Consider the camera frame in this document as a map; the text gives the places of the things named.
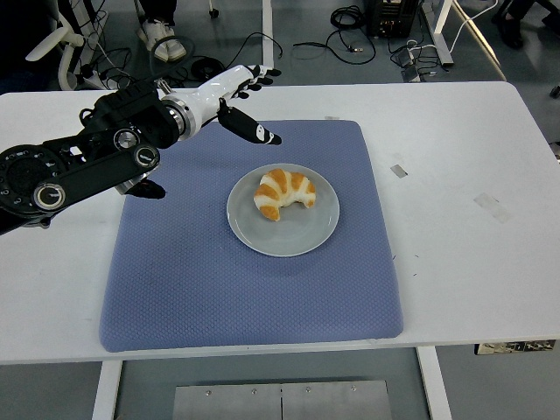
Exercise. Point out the grey power adapter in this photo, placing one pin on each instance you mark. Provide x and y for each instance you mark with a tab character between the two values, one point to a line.
412	75

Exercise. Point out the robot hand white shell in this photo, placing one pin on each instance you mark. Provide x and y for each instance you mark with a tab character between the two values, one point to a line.
219	87

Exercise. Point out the person's leg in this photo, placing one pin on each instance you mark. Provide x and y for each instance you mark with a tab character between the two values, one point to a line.
157	9

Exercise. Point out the grey round plate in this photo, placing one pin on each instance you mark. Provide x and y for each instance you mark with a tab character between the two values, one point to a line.
284	238

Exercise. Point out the black equipment box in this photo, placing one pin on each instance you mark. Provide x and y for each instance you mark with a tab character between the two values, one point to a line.
389	17

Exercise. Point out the blue quilted mat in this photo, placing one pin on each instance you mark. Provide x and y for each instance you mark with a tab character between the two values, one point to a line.
219	289

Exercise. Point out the clear tape piece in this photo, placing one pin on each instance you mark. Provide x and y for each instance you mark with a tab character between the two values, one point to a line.
486	200

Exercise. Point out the white desk leg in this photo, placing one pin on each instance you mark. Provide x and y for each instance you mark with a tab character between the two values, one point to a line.
268	35
443	39

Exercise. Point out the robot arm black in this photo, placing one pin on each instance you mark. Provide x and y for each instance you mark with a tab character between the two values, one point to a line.
87	175

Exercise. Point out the white office chair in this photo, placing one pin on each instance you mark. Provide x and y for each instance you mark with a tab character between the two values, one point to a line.
65	41

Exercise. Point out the caster wheel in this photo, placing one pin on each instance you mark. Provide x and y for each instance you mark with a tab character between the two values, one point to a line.
214	12

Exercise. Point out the person's foot dark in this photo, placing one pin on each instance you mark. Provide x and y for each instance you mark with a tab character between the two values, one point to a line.
509	32

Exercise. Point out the black power adapter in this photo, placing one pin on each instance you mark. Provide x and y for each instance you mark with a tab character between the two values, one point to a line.
401	58

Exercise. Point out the white table leg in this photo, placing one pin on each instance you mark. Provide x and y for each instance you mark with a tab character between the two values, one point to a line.
435	385
106	389

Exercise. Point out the croissant bread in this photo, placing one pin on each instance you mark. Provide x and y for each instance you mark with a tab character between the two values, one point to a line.
275	188

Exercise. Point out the grey tape piece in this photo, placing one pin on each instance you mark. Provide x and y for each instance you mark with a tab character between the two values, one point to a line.
400	171

